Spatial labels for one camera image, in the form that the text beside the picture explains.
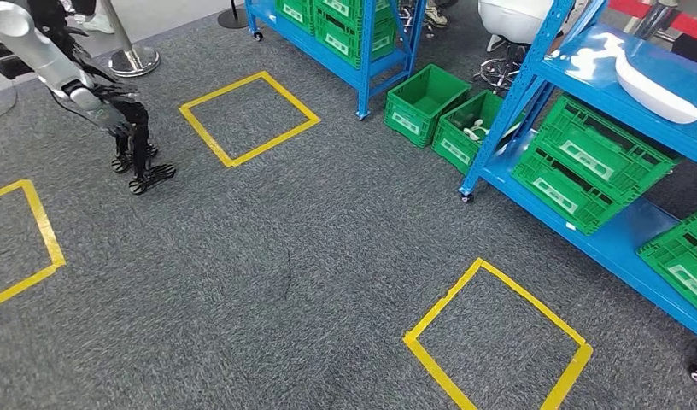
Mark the blue metal shelf rack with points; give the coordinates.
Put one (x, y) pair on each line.
(360, 62)
(609, 237)

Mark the white plastic car part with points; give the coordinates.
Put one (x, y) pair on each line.
(654, 93)

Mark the yellow floor tape square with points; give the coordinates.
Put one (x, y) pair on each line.
(252, 153)
(43, 226)
(433, 356)

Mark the green crate with parts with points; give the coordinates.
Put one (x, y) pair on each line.
(456, 147)

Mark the empty green plastic crate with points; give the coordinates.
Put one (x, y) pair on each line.
(422, 107)

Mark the small white plastic parts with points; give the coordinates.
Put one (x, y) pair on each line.
(476, 131)

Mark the chrome stool base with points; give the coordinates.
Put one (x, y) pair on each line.
(411, 17)
(498, 70)

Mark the person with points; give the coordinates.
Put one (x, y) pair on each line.
(96, 21)
(694, 51)
(512, 20)
(436, 16)

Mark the white humanoid robot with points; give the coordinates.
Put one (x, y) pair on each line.
(37, 51)

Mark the red barrier belt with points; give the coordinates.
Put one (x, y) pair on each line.
(688, 25)

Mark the black barrier post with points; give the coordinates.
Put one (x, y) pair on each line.
(233, 18)

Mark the chrome barrier post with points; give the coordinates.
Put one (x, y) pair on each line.
(130, 56)
(654, 20)

